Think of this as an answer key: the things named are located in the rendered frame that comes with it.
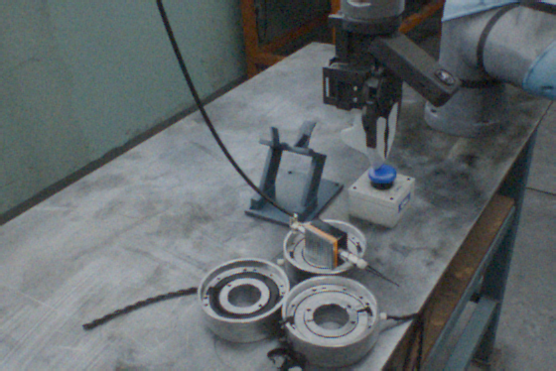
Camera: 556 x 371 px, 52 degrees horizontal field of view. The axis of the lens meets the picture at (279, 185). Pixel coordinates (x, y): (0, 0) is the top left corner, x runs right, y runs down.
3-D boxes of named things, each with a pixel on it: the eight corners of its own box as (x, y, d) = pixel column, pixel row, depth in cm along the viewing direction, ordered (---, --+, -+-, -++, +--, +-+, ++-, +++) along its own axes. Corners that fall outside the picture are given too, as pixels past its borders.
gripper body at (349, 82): (349, 88, 80) (349, 2, 74) (406, 99, 76) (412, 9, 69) (322, 109, 75) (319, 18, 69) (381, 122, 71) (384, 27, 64)
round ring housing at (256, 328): (189, 341, 64) (183, 314, 62) (218, 278, 73) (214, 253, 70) (279, 354, 62) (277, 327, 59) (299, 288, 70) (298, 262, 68)
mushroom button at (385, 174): (387, 209, 79) (389, 179, 77) (361, 201, 81) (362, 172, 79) (399, 195, 82) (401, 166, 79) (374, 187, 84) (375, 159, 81)
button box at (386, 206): (393, 229, 79) (394, 200, 76) (347, 214, 82) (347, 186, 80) (416, 200, 84) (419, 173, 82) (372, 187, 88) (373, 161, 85)
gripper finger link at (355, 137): (347, 160, 82) (347, 100, 77) (384, 170, 79) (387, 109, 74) (336, 170, 80) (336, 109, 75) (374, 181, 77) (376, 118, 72)
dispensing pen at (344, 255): (405, 293, 64) (300, 231, 75) (407, 264, 62) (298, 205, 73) (393, 303, 63) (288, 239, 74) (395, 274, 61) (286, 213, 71)
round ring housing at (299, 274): (358, 240, 77) (359, 215, 75) (375, 294, 68) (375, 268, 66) (282, 247, 77) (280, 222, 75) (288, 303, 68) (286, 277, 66)
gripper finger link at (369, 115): (374, 136, 77) (376, 75, 73) (386, 138, 76) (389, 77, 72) (358, 151, 74) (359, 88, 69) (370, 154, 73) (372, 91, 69)
